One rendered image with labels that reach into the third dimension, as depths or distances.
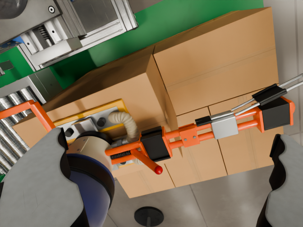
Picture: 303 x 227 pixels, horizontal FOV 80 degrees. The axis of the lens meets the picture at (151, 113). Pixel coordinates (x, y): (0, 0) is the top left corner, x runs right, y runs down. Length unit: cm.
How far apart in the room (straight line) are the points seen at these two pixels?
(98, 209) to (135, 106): 35
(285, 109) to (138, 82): 44
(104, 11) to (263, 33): 94
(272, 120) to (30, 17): 70
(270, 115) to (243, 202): 222
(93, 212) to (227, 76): 92
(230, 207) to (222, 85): 195
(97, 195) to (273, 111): 51
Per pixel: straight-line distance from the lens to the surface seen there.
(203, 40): 103
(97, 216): 52
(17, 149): 166
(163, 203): 260
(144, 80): 64
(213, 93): 112
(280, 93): 58
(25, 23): 62
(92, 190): 51
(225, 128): 57
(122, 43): 159
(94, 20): 142
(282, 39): 181
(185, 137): 57
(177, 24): 156
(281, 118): 61
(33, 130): 89
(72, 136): 79
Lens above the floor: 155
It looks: 63 degrees down
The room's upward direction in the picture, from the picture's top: 174 degrees counter-clockwise
